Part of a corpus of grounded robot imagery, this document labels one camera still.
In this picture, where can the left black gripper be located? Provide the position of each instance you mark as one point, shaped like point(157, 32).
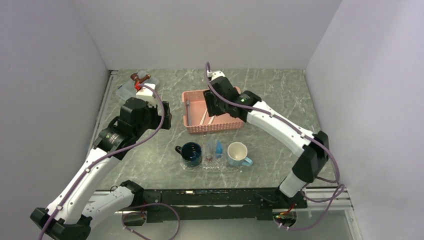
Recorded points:
point(157, 119)

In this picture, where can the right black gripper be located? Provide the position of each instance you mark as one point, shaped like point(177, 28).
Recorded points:
point(209, 98)

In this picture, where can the pink plastic basket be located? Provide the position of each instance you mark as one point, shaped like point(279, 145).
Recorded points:
point(197, 108)

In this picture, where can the dark blue mug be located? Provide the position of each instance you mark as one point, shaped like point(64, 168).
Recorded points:
point(191, 153)

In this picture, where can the blue toothpaste tube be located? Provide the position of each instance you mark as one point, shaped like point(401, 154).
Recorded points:
point(218, 150)

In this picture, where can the white red toothpaste tube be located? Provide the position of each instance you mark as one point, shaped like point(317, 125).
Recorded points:
point(209, 149)

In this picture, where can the clear textured oval tray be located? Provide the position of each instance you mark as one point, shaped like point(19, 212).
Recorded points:
point(218, 164)

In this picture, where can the white and blue mug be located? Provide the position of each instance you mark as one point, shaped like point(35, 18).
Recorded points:
point(237, 155)

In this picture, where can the white toothbrush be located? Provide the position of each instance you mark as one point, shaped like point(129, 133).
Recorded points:
point(211, 120)
point(203, 117)

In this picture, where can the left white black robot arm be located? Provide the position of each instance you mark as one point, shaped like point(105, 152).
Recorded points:
point(71, 216)

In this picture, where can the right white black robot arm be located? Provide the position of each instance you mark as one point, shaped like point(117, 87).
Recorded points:
point(310, 148)

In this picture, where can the grey toothbrush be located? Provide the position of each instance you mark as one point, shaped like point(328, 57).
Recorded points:
point(187, 102)

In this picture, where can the clear plastic organizer box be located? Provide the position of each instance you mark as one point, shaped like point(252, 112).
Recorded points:
point(128, 90)

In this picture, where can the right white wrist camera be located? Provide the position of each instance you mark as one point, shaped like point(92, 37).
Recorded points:
point(215, 74)

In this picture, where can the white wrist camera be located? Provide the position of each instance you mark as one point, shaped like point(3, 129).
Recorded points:
point(215, 74)
point(146, 94)

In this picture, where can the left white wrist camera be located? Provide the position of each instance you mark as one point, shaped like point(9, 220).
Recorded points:
point(146, 94)

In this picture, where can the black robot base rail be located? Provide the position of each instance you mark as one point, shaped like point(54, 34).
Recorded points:
point(261, 204)

